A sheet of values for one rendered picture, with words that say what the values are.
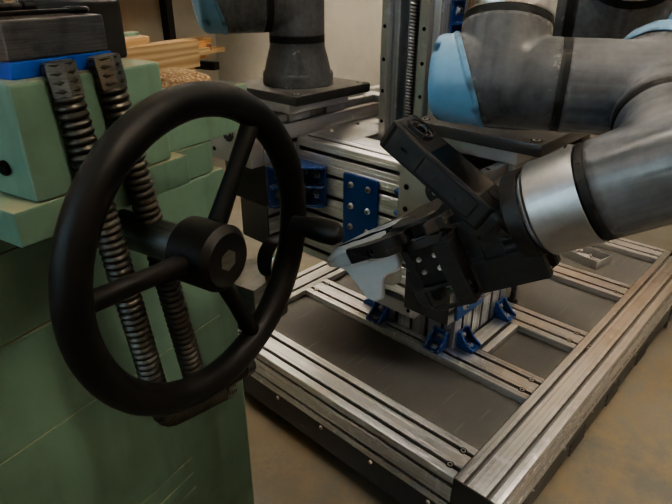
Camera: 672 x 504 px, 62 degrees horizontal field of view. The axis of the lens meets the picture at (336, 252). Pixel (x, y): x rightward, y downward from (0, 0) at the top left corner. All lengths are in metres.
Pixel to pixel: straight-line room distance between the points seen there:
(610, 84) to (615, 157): 0.09
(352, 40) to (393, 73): 2.91
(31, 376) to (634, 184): 0.57
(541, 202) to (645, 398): 1.39
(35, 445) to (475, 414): 0.85
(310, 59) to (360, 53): 2.85
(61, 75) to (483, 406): 1.04
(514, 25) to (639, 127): 0.13
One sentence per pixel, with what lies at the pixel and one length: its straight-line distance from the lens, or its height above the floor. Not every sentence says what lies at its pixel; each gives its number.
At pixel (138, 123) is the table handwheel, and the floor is 0.94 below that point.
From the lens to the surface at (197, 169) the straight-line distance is 0.73.
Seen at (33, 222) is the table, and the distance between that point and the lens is 0.49.
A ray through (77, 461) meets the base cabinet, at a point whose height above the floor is 0.53.
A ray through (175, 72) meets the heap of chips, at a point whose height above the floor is 0.92.
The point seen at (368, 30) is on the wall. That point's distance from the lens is 4.02.
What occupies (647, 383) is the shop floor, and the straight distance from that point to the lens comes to 1.84.
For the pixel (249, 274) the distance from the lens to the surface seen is 0.86.
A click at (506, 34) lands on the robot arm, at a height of 0.99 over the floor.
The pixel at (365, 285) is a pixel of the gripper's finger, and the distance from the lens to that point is 0.53.
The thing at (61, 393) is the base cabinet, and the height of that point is 0.62.
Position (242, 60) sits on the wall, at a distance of 4.59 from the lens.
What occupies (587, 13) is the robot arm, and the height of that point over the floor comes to 0.98.
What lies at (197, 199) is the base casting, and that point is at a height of 0.77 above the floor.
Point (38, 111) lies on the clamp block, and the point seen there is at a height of 0.94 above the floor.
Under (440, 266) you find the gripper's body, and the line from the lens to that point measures 0.47.
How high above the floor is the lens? 1.03
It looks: 26 degrees down
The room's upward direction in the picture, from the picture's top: straight up
